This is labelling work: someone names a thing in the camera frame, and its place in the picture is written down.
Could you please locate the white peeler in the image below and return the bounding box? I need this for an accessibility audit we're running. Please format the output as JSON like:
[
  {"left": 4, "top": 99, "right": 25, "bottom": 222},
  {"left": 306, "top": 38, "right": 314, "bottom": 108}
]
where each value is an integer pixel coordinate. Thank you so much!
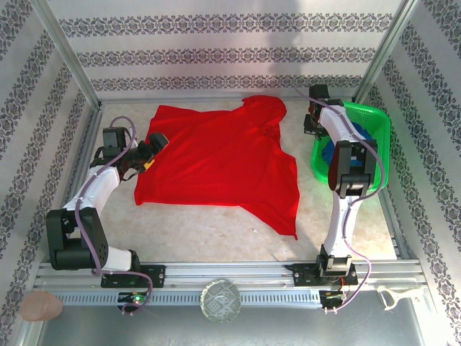
[{"left": 377, "top": 287, "right": 423, "bottom": 313}]

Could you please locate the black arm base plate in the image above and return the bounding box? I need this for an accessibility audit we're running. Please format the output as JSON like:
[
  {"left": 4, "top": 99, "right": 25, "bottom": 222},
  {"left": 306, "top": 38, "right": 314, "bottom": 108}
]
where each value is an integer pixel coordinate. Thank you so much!
[
  {"left": 100, "top": 264, "right": 166, "bottom": 289},
  {"left": 286, "top": 262, "right": 358, "bottom": 288}
]

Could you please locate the green plastic basket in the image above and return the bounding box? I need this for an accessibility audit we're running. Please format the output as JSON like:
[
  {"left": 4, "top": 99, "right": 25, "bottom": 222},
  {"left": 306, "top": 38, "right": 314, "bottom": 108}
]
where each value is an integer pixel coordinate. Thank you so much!
[{"left": 310, "top": 102, "right": 393, "bottom": 192}]

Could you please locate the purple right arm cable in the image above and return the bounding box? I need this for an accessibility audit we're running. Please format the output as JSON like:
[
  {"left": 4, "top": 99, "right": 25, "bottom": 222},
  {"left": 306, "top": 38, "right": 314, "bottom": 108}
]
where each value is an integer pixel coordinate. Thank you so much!
[{"left": 294, "top": 85, "right": 386, "bottom": 314}]

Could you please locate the small circuit board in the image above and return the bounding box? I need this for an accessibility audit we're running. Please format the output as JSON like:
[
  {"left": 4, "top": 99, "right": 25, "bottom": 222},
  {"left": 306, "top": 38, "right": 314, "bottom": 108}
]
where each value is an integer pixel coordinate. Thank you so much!
[
  {"left": 117, "top": 291, "right": 148, "bottom": 303},
  {"left": 321, "top": 290, "right": 349, "bottom": 302}
]

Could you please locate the aluminium mounting rail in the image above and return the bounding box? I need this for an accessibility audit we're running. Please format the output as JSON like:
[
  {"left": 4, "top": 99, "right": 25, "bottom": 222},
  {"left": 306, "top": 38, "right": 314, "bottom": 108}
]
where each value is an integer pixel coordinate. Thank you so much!
[{"left": 34, "top": 259, "right": 428, "bottom": 289}]

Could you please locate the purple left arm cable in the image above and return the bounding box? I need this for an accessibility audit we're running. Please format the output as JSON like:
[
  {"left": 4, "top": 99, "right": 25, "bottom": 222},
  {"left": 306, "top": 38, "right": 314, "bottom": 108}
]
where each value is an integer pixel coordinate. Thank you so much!
[{"left": 74, "top": 115, "right": 155, "bottom": 316}]

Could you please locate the aluminium frame post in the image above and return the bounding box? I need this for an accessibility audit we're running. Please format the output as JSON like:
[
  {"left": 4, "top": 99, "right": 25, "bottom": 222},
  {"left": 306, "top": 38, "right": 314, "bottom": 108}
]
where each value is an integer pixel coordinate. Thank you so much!
[
  {"left": 354, "top": 0, "right": 424, "bottom": 107},
  {"left": 30, "top": 0, "right": 104, "bottom": 109}
]

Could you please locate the aluminium frame crossbar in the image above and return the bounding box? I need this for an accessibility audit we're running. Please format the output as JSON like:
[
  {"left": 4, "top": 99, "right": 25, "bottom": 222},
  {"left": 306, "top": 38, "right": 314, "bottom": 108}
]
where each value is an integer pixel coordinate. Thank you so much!
[{"left": 97, "top": 94, "right": 357, "bottom": 106}]

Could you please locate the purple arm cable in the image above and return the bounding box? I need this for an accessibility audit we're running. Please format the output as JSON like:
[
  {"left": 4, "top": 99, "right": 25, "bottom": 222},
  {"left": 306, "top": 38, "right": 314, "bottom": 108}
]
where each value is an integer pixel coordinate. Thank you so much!
[
  {"left": 74, "top": 115, "right": 155, "bottom": 316},
  {"left": 294, "top": 85, "right": 386, "bottom": 314}
]

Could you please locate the slotted grey cable duct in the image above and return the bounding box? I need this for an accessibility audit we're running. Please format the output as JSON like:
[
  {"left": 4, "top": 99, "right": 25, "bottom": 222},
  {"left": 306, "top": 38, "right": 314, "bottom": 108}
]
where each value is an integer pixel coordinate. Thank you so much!
[{"left": 53, "top": 290, "right": 323, "bottom": 307}]

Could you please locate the round patterned glass dish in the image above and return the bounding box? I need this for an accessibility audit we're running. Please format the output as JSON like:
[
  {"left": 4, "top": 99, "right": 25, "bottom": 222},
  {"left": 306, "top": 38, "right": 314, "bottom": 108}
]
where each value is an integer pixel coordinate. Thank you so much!
[{"left": 200, "top": 278, "right": 241, "bottom": 324}]

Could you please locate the blue garment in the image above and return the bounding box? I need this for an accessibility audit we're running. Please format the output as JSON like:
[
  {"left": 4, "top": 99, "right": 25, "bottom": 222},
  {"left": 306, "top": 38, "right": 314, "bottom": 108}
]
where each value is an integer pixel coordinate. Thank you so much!
[{"left": 321, "top": 120, "right": 374, "bottom": 167}]

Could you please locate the red t-shirt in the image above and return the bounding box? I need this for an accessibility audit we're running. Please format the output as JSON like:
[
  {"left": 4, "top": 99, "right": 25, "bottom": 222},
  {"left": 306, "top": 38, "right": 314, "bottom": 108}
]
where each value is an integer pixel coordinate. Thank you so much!
[{"left": 133, "top": 95, "right": 302, "bottom": 241}]

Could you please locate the aluminium side rail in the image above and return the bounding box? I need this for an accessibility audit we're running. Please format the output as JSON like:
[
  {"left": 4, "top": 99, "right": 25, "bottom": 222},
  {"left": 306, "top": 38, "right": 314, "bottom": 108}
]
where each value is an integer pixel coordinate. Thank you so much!
[
  {"left": 351, "top": 100, "right": 421, "bottom": 260},
  {"left": 48, "top": 104, "right": 105, "bottom": 264}
]

